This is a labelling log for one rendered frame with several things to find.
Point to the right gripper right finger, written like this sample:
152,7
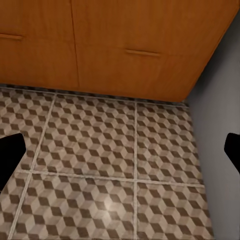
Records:
232,149

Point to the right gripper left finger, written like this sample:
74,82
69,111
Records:
12,149

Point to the cabinet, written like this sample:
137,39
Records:
147,49

